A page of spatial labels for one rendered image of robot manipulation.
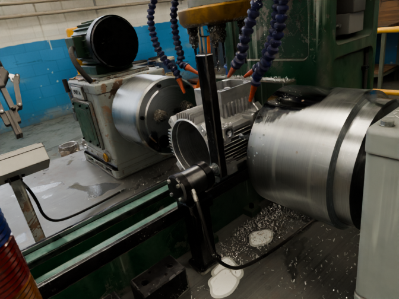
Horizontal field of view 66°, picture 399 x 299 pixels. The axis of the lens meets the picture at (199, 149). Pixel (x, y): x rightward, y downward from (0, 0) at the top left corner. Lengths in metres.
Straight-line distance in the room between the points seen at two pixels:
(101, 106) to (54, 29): 5.28
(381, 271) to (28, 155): 0.76
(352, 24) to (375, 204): 0.62
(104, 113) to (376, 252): 0.89
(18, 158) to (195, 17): 0.53
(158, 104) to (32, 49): 5.36
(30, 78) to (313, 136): 5.90
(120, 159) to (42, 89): 5.16
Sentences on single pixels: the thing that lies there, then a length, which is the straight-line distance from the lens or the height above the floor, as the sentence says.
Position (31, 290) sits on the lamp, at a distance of 0.34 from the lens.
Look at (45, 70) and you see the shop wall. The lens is 6.27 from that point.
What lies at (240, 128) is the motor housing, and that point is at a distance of 0.76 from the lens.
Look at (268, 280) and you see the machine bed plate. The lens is 0.70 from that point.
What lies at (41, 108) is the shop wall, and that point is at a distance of 6.29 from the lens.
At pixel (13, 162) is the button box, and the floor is 1.06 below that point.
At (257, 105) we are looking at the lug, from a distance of 0.82.
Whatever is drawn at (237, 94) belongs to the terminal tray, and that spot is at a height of 1.12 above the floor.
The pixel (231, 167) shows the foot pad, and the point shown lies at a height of 0.97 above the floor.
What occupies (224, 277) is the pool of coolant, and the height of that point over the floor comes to 0.80.
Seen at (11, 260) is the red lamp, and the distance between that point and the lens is 0.31.
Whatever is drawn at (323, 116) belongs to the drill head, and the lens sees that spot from 0.53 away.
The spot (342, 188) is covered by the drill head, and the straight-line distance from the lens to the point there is 0.51.
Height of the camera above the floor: 1.31
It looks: 23 degrees down
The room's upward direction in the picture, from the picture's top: 9 degrees counter-clockwise
